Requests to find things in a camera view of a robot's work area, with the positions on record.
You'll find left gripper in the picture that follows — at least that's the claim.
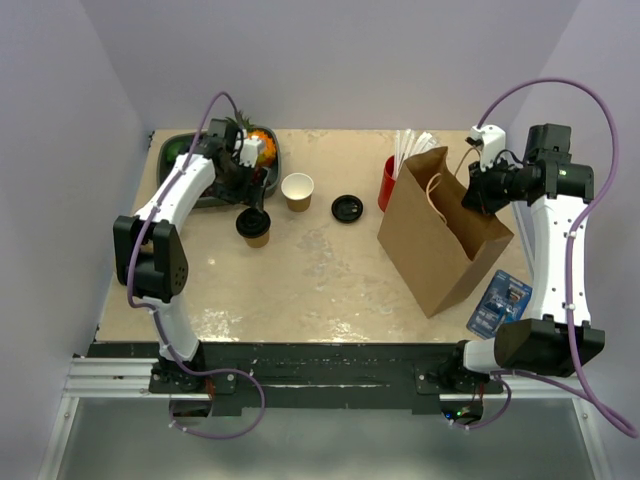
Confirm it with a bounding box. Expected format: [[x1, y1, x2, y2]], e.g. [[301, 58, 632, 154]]
[[212, 158, 270, 212]]

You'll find black cup lid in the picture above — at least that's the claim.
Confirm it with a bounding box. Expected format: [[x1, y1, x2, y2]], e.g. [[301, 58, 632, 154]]
[[235, 208, 271, 239], [331, 194, 364, 224]]

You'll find brown paper cup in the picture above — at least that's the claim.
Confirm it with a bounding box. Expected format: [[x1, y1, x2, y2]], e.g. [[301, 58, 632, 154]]
[[244, 230, 270, 249], [281, 173, 314, 213]]

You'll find brown paper bag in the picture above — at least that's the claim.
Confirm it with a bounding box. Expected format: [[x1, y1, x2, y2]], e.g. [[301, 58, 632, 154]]
[[378, 147, 514, 317]]

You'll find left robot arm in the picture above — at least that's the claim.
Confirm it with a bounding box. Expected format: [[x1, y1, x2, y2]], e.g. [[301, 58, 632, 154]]
[[113, 115, 271, 392]]

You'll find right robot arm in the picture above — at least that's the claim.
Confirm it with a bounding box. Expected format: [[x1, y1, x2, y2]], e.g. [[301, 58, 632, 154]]
[[435, 124, 605, 393]]

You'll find orange toy pineapple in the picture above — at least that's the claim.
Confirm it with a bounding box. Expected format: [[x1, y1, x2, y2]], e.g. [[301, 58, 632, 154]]
[[225, 110, 277, 168]]

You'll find green lime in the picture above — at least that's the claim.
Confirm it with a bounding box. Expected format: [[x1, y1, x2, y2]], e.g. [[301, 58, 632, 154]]
[[165, 140, 191, 165]]

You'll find grey fruit tray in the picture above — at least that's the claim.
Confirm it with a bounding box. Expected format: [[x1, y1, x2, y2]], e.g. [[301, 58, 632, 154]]
[[156, 127, 281, 208]]

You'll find red plastic cup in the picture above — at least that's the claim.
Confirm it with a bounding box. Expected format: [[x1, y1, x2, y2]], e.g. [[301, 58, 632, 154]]
[[377, 155, 396, 212]]

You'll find blue razor package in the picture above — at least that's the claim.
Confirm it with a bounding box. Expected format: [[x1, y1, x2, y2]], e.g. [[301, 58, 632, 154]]
[[466, 270, 532, 339]]

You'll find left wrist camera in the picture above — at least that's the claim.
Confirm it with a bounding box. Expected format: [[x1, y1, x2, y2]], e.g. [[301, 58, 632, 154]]
[[239, 136, 266, 168]]

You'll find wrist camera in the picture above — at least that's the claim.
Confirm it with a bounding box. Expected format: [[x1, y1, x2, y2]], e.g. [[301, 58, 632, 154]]
[[239, 136, 266, 168], [467, 125, 506, 171]]

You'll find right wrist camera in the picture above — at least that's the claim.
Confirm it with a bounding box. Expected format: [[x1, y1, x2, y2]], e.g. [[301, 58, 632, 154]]
[[467, 125, 506, 171]]

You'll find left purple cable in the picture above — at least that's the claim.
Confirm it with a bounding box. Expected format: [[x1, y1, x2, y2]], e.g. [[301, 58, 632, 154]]
[[124, 90, 268, 441]]

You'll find purple cable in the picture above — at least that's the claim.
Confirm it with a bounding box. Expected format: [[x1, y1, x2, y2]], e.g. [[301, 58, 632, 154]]
[[449, 76, 640, 439], [124, 90, 268, 441]]

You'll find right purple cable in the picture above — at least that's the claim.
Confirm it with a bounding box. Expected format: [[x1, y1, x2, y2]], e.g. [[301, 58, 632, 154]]
[[449, 76, 640, 439]]

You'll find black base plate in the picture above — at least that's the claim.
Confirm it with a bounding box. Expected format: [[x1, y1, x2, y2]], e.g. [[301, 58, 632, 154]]
[[87, 341, 501, 418]]

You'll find aluminium frame rail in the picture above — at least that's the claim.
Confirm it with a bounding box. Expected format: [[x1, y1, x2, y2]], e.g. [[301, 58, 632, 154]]
[[37, 209, 613, 480]]

